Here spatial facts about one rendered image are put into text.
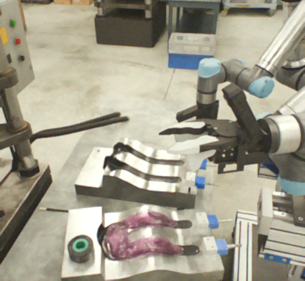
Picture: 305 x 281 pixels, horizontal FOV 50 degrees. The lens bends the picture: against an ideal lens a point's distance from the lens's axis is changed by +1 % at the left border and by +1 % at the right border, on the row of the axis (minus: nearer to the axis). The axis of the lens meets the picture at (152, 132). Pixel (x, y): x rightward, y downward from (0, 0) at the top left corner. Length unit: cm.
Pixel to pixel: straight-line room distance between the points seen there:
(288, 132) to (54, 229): 96
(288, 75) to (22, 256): 125
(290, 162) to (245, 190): 192
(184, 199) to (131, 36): 412
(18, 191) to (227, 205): 152
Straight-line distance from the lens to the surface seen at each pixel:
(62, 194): 146
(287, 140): 66
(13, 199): 153
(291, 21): 120
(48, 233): 134
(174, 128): 63
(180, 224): 125
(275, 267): 201
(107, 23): 528
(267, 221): 116
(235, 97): 59
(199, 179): 134
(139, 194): 134
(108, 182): 134
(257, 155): 67
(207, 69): 115
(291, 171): 76
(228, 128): 62
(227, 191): 262
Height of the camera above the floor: 181
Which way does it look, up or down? 35 degrees down
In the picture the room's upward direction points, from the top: straight up
